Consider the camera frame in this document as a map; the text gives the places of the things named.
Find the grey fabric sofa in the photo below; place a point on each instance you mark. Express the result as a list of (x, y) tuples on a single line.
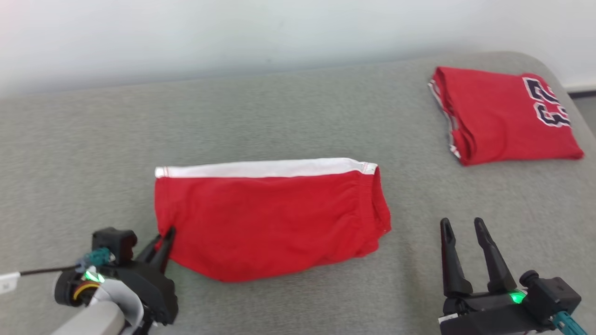
[(279, 116)]

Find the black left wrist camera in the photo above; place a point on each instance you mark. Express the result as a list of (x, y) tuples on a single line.
[(118, 242)]

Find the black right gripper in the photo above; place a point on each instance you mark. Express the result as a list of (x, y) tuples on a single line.
[(484, 316)]

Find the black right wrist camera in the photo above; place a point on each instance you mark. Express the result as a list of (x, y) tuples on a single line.
[(556, 295)]

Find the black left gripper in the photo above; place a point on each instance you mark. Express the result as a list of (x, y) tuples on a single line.
[(151, 291)]

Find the red shorts with white waistband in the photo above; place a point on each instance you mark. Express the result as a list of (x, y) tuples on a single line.
[(270, 223)]

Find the teal camera connector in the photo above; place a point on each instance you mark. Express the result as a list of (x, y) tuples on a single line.
[(570, 324), (98, 257)]

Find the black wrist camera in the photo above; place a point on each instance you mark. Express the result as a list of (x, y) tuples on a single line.
[(118, 242), (556, 295)]

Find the red jersey with number 23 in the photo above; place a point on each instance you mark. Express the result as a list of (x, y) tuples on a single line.
[(498, 116)]

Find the teal right camera connector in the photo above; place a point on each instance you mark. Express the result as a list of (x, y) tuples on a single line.
[(570, 324)]

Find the teal left camera connector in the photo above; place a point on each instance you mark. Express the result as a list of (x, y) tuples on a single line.
[(98, 257)]

